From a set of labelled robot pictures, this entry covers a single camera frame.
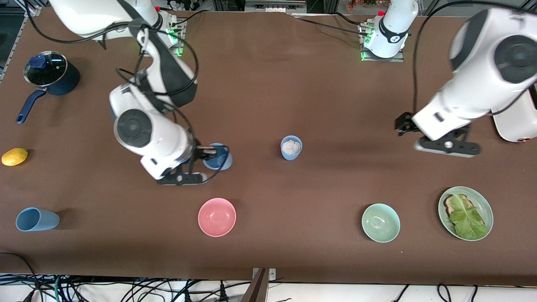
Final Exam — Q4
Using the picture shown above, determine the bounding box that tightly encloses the dark blue saucepan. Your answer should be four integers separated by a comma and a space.
16, 51, 80, 124

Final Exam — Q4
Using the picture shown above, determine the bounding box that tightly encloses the glass lid with blue knob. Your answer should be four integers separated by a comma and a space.
24, 51, 68, 87

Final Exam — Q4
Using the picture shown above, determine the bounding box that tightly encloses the blue plastic cup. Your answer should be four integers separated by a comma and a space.
203, 143, 232, 171
16, 207, 60, 232

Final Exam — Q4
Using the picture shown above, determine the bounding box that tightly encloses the green lettuce leaf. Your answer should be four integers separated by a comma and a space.
449, 194, 489, 240

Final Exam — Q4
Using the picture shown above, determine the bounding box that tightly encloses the mint green plate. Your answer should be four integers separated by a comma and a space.
438, 186, 494, 242

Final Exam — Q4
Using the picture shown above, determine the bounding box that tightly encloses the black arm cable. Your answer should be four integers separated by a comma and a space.
23, 0, 230, 185
412, 0, 537, 114

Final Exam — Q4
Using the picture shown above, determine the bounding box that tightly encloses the blue cup holding paper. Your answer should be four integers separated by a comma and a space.
280, 135, 303, 161

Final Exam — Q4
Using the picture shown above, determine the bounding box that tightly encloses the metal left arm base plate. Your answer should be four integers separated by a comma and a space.
361, 25, 405, 62

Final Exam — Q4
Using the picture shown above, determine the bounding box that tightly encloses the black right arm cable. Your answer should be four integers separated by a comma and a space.
23, 0, 230, 185

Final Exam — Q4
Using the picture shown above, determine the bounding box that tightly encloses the black base supply cable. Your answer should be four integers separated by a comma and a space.
289, 13, 366, 37

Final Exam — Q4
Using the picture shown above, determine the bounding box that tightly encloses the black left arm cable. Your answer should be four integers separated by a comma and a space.
412, 0, 537, 114

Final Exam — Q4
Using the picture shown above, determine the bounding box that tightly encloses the pink bowl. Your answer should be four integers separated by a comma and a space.
198, 198, 237, 237

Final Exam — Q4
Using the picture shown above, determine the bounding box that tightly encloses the brown bread slice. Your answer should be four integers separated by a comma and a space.
444, 194, 474, 219

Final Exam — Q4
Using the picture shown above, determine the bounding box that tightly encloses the white toaster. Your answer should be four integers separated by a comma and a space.
492, 84, 537, 143

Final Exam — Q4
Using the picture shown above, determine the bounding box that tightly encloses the yellow lemon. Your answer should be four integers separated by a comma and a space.
1, 148, 29, 167

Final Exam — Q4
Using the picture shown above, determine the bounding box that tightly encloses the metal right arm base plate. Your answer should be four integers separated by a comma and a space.
139, 19, 184, 57

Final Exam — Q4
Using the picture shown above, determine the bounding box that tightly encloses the mint green bowl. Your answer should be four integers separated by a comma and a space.
361, 203, 401, 243

